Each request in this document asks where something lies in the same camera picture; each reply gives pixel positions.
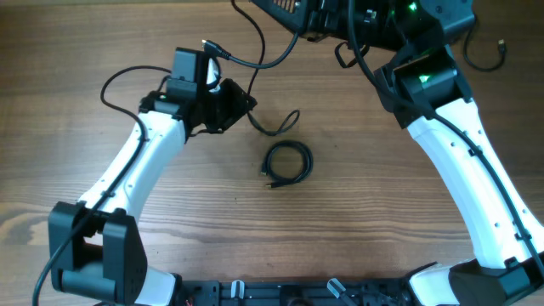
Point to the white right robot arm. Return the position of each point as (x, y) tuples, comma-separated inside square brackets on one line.
[(423, 87)]

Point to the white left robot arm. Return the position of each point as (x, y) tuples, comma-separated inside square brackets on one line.
[(95, 246)]

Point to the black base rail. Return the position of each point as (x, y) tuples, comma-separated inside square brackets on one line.
[(379, 292)]

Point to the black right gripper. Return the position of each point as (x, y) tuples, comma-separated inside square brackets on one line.
[(314, 21)]

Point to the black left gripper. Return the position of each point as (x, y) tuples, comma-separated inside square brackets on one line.
[(239, 104)]

